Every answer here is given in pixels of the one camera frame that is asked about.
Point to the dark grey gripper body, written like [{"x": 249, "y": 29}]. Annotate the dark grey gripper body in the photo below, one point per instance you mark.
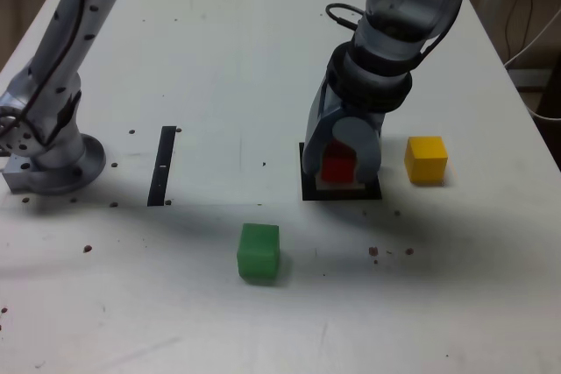
[{"x": 379, "y": 124}]

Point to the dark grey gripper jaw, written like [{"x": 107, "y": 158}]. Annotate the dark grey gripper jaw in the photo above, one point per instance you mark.
[{"x": 313, "y": 146}]

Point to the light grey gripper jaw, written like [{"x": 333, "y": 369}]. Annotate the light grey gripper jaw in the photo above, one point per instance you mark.
[{"x": 355, "y": 133}]

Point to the red cube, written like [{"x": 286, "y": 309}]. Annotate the red cube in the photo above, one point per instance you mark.
[{"x": 337, "y": 169}]

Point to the yellow cube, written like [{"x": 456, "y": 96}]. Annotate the yellow cube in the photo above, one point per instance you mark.
[{"x": 425, "y": 161}]

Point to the green cube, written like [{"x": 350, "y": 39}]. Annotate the green cube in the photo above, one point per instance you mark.
[{"x": 257, "y": 256}]

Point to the square black tape outline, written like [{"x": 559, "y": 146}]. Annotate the square black tape outline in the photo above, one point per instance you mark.
[{"x": 342, "y": 195}]

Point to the black tape strip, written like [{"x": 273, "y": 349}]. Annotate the black tape strip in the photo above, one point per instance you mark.
[{"x": 161, "y": 150}]

